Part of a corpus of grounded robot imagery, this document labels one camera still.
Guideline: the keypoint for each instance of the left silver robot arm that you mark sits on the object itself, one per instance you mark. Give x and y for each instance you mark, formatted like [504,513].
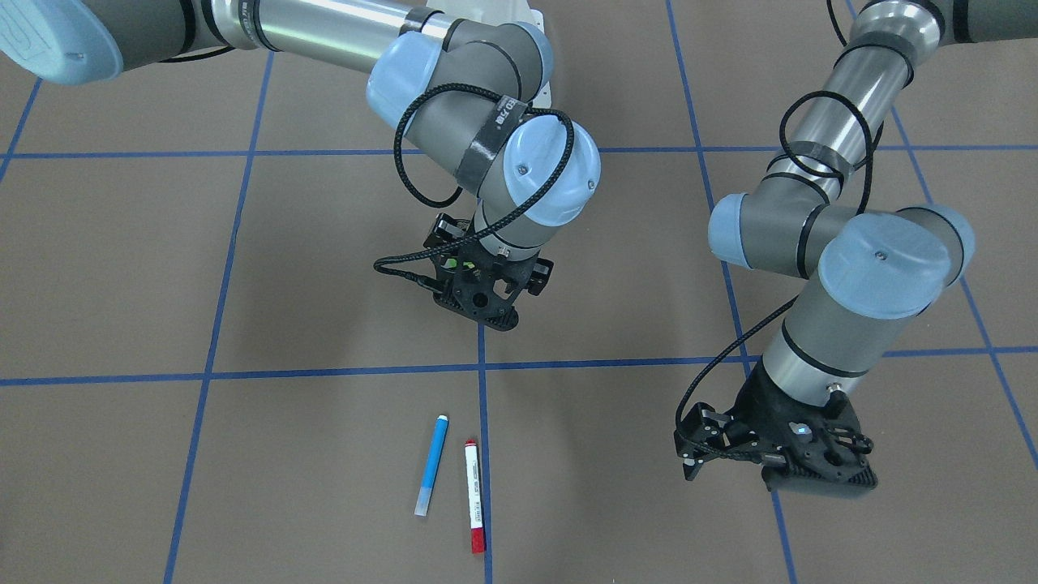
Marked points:
[867,274]

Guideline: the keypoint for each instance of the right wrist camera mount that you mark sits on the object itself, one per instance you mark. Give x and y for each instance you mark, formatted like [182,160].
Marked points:
[483,287]

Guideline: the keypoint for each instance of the blue marker pen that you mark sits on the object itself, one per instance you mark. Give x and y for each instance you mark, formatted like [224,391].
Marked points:
[430,470]

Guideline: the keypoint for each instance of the red capped white marker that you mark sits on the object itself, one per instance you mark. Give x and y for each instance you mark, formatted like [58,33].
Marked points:
[474,486]

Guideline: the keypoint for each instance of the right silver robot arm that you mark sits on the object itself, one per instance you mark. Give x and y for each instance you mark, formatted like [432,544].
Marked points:
[459,90]

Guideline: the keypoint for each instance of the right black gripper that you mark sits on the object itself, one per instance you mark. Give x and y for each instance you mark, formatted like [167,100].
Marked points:
[538,276]

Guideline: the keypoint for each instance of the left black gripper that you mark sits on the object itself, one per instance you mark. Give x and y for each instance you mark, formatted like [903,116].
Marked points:
[756,405]

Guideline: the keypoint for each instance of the white pedestal column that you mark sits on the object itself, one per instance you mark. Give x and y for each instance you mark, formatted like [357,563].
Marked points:
[511,24]

